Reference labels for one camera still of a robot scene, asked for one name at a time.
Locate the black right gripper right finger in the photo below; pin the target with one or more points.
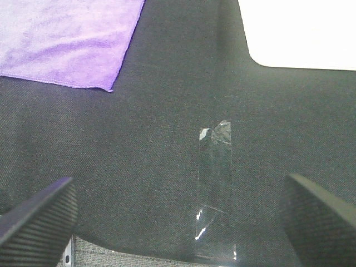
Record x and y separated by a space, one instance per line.
319 225

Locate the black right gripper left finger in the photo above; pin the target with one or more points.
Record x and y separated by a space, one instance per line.
36 232

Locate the purple microfibre towel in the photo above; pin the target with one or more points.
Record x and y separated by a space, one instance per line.
79 44

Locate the black table cloth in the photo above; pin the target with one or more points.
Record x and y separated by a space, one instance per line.
134 153

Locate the white storage box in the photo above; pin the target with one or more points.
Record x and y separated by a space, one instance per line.
300 34

